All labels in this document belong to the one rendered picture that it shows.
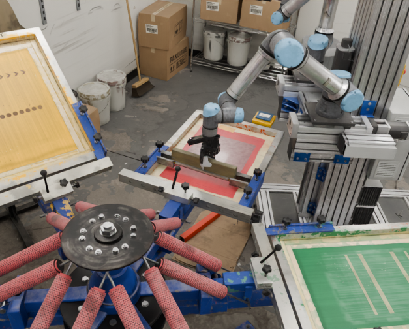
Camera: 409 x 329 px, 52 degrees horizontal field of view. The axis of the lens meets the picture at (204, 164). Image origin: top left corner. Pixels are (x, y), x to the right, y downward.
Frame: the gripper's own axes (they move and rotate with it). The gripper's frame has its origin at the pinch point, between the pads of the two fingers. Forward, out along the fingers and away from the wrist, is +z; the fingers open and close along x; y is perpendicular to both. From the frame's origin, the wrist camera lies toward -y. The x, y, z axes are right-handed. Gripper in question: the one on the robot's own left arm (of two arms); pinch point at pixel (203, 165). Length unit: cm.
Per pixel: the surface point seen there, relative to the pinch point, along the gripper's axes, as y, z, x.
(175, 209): 2.1, -1.1, -38.0
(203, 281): 31, -10, -76
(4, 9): -195, -29, 78
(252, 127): 10, 5, 56
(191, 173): -6.6, 7.5, 0.2
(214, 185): 8.0, 7.5, -3.6
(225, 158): 4.9, 7.6, 21.5
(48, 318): -4, -16, -112
